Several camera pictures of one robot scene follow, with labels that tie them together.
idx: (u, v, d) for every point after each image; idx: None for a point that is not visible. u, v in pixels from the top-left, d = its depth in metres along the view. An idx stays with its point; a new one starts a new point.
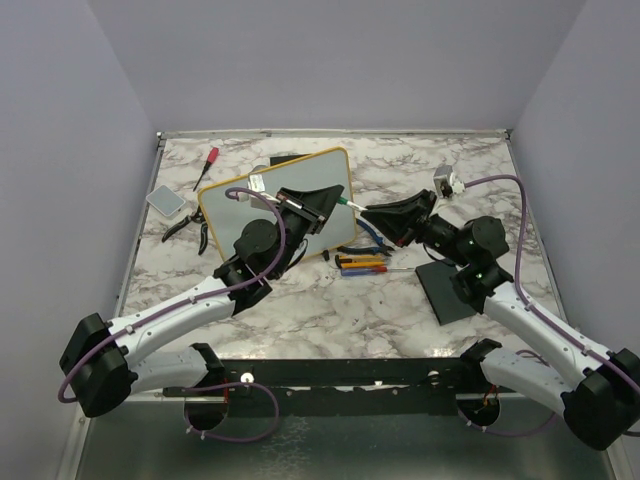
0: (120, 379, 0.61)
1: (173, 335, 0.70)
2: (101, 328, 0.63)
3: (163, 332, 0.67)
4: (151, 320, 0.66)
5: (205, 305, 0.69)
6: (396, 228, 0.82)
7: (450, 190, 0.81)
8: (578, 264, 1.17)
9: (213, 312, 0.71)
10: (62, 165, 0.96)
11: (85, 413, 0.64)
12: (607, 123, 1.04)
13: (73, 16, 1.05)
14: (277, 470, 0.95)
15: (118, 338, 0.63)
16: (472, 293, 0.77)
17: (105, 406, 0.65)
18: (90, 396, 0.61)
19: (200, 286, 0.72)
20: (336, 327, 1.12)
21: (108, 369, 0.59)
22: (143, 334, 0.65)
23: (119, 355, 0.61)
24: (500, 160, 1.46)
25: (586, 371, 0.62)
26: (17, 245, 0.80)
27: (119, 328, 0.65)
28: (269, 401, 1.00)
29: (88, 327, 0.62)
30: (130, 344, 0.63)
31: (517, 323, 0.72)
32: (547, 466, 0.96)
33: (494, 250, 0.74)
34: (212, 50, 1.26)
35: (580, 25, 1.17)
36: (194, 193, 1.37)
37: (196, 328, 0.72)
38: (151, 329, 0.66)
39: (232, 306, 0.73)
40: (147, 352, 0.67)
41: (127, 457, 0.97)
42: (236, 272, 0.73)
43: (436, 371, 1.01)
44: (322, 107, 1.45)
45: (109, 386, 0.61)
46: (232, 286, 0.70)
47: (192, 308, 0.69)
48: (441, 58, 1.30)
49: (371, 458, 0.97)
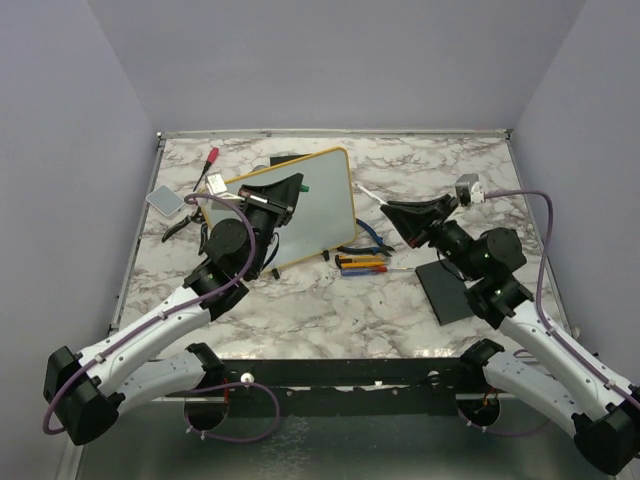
0: (99, 409, 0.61)
1: (149, 355, 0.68)
2: (71, 361, 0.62)
3: (136, 356, 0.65)
4: (122, 345, 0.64)
5: (177, 319, 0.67)
6: (411, 229, 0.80)
7: (468, 198, 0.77)
8: (578, 264, 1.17)
9: (188, 323, 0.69)
10: (62, 165, 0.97)
11: (73, 442, 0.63)
12: (607, 122, 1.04)
13: (73, 17, 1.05)
14: (277, 470, 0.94)
15: (89, 369, 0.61)
16: (488, 308, 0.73)
17: (94, 432, 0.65)
18: (72, 426, 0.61)
19: (171, 301, 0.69)
20: (336, 327, 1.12)
21: (82, 401, 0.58)
22: (114, 360, 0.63)
23: (93, 386, 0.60)
24: (500, 160, 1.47)
25: (609, 407, 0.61)
26: (18, 247, 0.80)
27: (89, 359, 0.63)
28: (270, 401, 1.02)
29: (58, 362, 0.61)
30: (102, 373, 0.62)
31: (536, 347, 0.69)
32: (548, 467, 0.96)
33: (511, 262, 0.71)
34: (212, 51, 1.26)
35: (580, 25, 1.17)
36: (194, 193, 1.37)
37: (174, 341, 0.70)
38: (123, 353, 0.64)
39: (207, 311, 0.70)
40: (125, 374, 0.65)
41: (127, 456, 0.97)
42: (209, 278, 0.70)
43: (436, 371, 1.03)
44: (322, 108, 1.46)
45: (89, 415, 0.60)
46: (207, 295, 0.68)
47: (163, 324, 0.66)
48: (440, 58, 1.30)
49: (371, 458, 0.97)
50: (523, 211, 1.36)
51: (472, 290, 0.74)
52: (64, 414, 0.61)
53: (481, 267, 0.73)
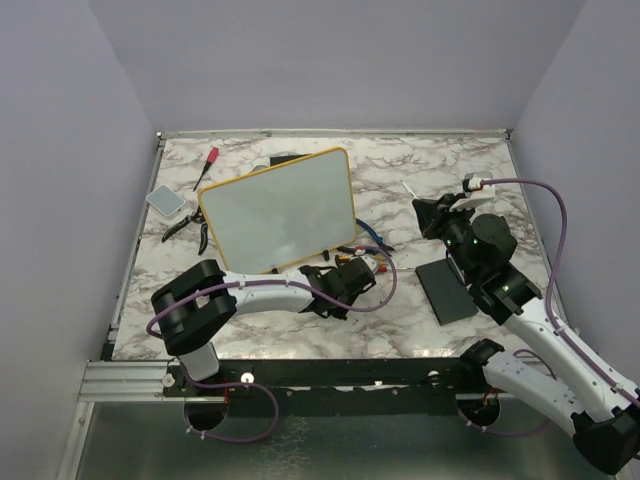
0: (215, 324, 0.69)
1: (261, 306, 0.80)
2: (216, 274, 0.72)
3: (260, 299, 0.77)
4: (258, 283, 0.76)
5: (293, 292, 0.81)
6: (426, 220, 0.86)
7: (466, 185, 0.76)
8: (578, 265, 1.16)
9: (295, 299, 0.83)
10: (62, 166, 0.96)
11: (169, 348, 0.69)
12: (608, 121, 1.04)
13: (74, 19, 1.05)
14: (277, 470, 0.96)
15: (231, 287, 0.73)
16: (494, 303, 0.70)
17: (183, 350, 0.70)
18: (185, 330, 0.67)
19: (291, 275, 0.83)
20: (336, 327, 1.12)
21: (218, 310, 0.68)
22: (249, 293, 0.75)
23: (227, 302, 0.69)
24: (499, 160, 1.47)
25: (615, 411, 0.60)
26: (19, 246, 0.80)
27: (232, 279, 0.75)
28: (270, 402, 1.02)
29: (207, 270, 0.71)
30: (239, 296, 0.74)
31: (542, 345, 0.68)
32: (548, 467, 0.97)
33: (501, 244, 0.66)
34: (211, 49, 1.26)
35: (580, 24, 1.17)
36: (194, 193, 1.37)
37: (275, 307, 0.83)
38: (254, 291, 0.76)
39: (309, 300, 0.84)
40: (244, 309, 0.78)
41: (129, 455, 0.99)
42: (315, 279, 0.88)
43: (436, 371, 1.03)
44: (322, 107, 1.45)
45: (209, 327, 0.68)
46: (316, 289, 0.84)
47: (285, 288, 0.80)
48: (441, 58, 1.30)
49: (371, 458, 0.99)
50: (523, 211, 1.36)
51: (476, 286, 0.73)
52: (186, 318, 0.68)
53: (475, 258, 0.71)
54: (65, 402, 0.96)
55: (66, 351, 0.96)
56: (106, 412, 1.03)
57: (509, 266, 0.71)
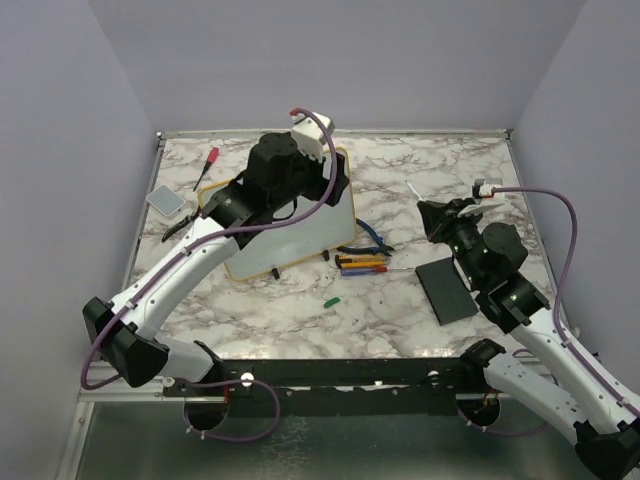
0: (145, 352, 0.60)
1: (180, 295, 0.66)
2: (103, 310, 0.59)
3: (168, 295, 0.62)
4: (153, 286, 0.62)
5: (202, 253, 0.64)
6: (432, 223, 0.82)
7: (477, 191, 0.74)
8: (579, 267, 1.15)
9: (214, 256, 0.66)
10: (62, 166, 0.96)
11: (131, 385, 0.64)
12: (608, 121, 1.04)
13: (73, 18, 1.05)
14: (277, 470, 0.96)
15: (122, 316, 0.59)
16: (501, 312, 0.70)
17: (149, 374, 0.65)
18: (126, 373, 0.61)
19: (193, 236, 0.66)
20: (336, 327, 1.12)
21: (124, 349, 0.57)
22: (146, 303, 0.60)
23: (130, 333, 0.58)
24: (500, 160, 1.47)
25: (621, 426, 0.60)
26: (18, 248, 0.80)
27: (121, 305, 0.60)
28: (270, 402, 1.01)
29: (92, 313, 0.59)
30: (137, 319, 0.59)
31: (548, 356, 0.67)
32: (547, 466, 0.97)
33: (511, 254, 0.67)
34: (212, 49, 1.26)
35: (581, 24, 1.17)
36: (194, 193, 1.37)
37: (204, 276, 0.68)
38: (154, 295, 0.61)
39: (230, 240, 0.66)
40: (162, 316, 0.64)
41: (127, 456, 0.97)
42: (228, 203, 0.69)
43: (436, 371, 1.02)
44: (323, 107, 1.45)
45: (137, 358, 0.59)
46: (230, 229, 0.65)
47: (189, 260, 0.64)
48: (440, 58, 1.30)
49: (370, 457, 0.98)
50: (523, 211, 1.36)
51: (483, 294, 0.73)
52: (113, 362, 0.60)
53: (484, 266, 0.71)
54: (65, 403, 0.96)
55: (66, 352, 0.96)
56: (106, 412, 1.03)
57: (516, 275, 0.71)
